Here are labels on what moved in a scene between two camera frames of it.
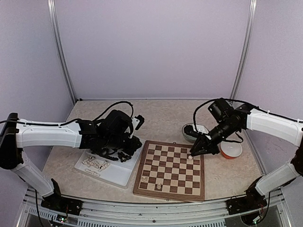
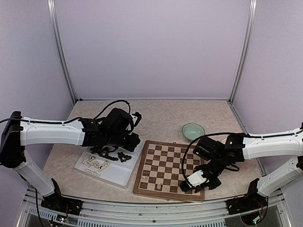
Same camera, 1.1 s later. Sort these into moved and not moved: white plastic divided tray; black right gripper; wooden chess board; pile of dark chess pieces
Moved: black right gripper
Not moved: pile of dark chess pieces; white plastic divided tray; wooden chess board
